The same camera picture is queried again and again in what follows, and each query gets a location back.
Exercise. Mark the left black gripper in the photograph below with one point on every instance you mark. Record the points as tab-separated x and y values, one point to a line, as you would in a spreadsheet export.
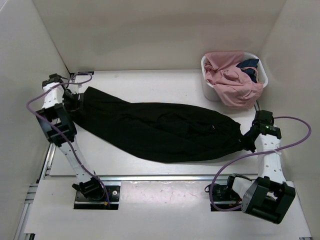
77	105

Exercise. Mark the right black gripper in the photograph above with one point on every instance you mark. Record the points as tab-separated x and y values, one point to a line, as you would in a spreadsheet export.
245	143

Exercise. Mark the black trousers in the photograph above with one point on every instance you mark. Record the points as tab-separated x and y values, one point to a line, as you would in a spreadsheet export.
156	131

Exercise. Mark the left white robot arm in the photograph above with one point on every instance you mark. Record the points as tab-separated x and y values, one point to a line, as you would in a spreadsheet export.
54	117

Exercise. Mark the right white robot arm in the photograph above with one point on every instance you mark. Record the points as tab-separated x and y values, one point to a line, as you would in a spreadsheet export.
268	197

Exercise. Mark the blue white label sticker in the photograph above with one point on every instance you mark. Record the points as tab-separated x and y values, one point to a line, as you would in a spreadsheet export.
86	73

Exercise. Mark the pink garment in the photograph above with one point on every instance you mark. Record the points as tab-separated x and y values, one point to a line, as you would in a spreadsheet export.
234	87

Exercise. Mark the white plastic basket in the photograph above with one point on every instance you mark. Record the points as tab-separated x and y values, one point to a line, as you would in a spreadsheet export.
209	91

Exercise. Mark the dark blue garment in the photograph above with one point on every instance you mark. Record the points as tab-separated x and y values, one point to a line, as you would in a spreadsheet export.
250	67

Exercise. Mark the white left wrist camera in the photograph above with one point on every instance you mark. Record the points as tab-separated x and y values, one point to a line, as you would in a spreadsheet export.
74	88

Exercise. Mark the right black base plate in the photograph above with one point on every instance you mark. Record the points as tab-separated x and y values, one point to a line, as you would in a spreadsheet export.
225	200

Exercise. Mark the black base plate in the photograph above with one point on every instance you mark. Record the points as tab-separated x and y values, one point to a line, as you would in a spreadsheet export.
99	202
225	200

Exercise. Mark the aluminium frame rail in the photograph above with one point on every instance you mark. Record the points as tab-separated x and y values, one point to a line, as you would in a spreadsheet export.
139	178

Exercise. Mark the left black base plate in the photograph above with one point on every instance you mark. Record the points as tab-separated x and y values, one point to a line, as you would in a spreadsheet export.
99	202

